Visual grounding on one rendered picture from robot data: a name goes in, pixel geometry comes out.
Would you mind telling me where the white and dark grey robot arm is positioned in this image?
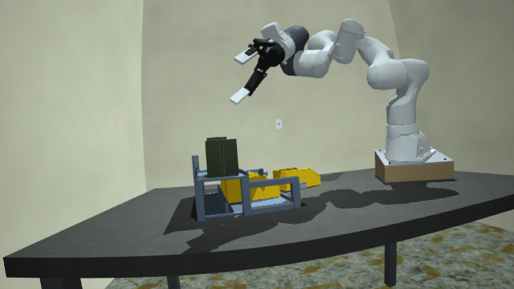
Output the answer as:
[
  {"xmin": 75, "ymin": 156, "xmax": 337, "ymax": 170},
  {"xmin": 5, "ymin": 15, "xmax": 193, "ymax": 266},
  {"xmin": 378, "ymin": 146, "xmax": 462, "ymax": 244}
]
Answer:
[{"xmin": 260, "ymin": 18, "xmax": 436, "ymax": 161}]

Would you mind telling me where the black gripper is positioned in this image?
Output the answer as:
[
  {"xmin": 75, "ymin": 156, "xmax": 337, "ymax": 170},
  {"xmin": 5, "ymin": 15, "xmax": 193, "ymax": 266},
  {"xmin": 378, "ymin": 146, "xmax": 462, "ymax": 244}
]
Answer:
[{"xmin": 230, "ymin": 38, "xmax": 285, "ymax": 105}]

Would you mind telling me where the light blue metal shelf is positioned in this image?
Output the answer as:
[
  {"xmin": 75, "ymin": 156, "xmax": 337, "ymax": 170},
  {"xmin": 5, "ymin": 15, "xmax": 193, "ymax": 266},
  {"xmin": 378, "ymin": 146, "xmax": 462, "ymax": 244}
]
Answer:
[{"xmin": 192, "ymin": 155, "xmax": 307, "ymax": 222}]

